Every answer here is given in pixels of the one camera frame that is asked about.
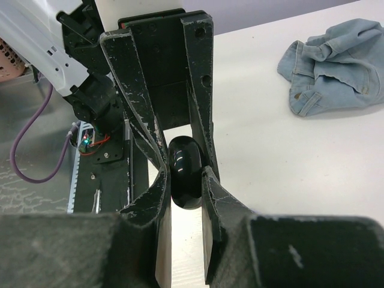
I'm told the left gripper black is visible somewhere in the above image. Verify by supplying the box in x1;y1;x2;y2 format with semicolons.
100;8;220;178

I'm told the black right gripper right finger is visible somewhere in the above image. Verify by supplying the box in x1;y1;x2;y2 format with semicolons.
202;167;383;287

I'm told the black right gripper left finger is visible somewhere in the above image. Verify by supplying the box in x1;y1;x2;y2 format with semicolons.
1;167;172;287

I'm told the black earbud charging case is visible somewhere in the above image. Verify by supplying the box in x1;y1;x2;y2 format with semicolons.
169;136;205;210

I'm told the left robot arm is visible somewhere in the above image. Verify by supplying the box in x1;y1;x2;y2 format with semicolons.
1;1;218;173

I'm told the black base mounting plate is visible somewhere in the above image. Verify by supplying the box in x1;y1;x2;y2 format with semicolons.
73;121;149;214

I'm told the pink perforated basket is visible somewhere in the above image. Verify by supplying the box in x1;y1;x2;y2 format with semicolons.
0;39;26;83

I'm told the blue crumpled cloth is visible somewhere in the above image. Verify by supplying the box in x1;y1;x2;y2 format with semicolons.
277;19;383;117

